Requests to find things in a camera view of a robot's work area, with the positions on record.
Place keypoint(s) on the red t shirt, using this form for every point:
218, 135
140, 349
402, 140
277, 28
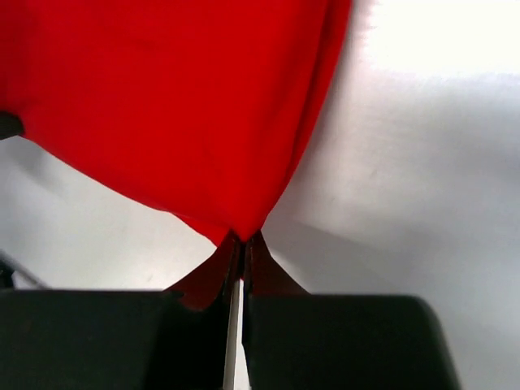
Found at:
199, 108

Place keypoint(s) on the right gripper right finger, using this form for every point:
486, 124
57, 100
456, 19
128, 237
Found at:
294, 339

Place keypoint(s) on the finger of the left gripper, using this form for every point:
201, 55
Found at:
10, 126

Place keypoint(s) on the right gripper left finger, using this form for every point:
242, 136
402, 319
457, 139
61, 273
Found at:
183, 337

